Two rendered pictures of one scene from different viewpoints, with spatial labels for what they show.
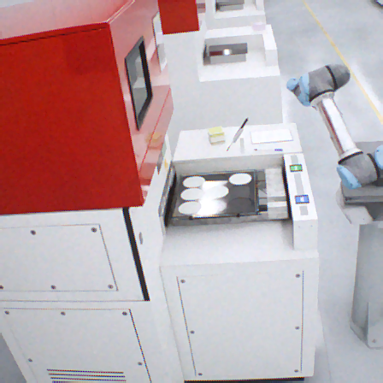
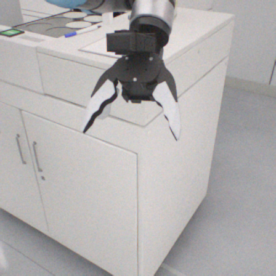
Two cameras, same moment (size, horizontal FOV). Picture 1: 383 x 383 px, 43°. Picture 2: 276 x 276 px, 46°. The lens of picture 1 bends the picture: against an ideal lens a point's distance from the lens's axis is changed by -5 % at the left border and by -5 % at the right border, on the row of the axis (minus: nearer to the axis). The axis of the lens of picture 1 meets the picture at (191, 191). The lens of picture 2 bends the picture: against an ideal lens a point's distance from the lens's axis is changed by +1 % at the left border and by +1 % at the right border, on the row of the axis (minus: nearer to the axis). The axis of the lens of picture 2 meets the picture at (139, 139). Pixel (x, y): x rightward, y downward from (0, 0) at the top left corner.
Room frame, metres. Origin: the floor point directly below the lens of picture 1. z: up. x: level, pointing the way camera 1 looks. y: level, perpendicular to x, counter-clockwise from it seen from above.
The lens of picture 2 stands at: (2.66, -1.23, 1.25)
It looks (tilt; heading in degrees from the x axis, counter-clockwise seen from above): 34 degrees down; 113
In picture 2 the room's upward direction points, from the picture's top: straight up
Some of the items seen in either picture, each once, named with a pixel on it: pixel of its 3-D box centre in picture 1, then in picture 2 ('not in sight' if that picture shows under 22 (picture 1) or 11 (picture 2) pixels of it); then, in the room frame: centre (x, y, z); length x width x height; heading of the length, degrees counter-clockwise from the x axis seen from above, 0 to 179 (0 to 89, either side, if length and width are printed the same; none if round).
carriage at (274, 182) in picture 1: (275, 193); not in sight; (1.89, -0.37, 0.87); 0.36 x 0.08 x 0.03; 171
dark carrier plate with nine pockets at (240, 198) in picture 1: (215, 192); (78, 24); (1.92, -0.11, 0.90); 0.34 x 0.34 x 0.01; 81
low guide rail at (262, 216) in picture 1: (230, 219); not in sight; (1.79, -0.15, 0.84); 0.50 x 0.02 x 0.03; 81
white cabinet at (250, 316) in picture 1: (246, 265); (88, 143); (1.98, -0.22, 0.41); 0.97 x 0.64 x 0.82; 171
